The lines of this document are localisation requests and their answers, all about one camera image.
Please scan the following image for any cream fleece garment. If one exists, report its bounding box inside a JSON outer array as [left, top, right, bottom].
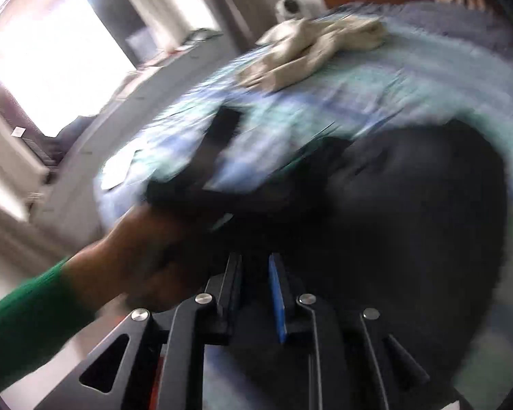
[[236, 15, 387, 93]]

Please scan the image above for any brown curtain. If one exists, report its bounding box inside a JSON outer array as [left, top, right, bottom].
[[203, 0, 275, 53]]

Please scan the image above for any striped blue green bedspread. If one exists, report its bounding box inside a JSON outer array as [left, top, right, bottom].
[[94, 16, 513, 227]]

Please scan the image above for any black puffer jacket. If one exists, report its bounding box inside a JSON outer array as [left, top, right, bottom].
[[221, 118, 510, 410]]

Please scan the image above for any green sleeved left forearm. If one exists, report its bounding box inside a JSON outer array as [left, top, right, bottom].
[[0, 260, 96, 393]]

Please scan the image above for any white paper on bed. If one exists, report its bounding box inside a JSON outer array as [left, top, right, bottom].
[[100, 145, 139, 191]]

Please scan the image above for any blue grey checked duvet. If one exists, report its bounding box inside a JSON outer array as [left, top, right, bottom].
[[326, 0, 513, 59]]

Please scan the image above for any person's left hand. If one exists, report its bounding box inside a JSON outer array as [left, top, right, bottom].
[[61, 205, 212, 311]]

